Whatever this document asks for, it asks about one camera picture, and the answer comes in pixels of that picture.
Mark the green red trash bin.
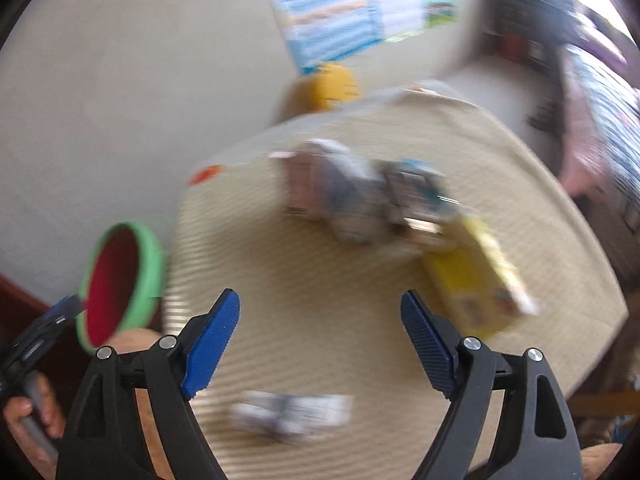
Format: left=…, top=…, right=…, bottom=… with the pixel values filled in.
left=76, top=221, right=166, bottom=354

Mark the yellow cardboard box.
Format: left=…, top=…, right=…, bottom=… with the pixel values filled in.
left=423, top=214, right=539, bottom=338

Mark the dark brown cigarette box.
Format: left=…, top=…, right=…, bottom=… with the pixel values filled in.
left=378, top=160, right=446, bottom=245

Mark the yellow duck stool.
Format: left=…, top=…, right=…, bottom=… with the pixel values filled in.
left=277, top=62, right=362, bottom=122

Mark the blue white milk carton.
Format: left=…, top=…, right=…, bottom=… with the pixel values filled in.
left=306, top=138, right=390, bottom=244

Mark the pinyin wall poster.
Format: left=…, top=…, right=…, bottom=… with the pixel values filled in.
left=271, top=0, right=384, bottom=75

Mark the pink white carton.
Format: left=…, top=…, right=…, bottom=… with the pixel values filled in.
left=269, top=148, right=320, bottom=219

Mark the floral paper cup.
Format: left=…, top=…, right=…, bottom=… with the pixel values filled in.
left=229, top=390, right=354, bottom=442

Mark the dark metal shelf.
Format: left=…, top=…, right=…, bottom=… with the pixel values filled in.
left=485, top=0, right=566, bottom=73

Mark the bed with plaid quilt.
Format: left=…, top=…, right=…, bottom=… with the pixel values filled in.
left=558, top=44, right=639, bottom=234

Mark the person left hand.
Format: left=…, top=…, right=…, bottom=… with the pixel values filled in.
left=3, top=373, right=65, bottom=444

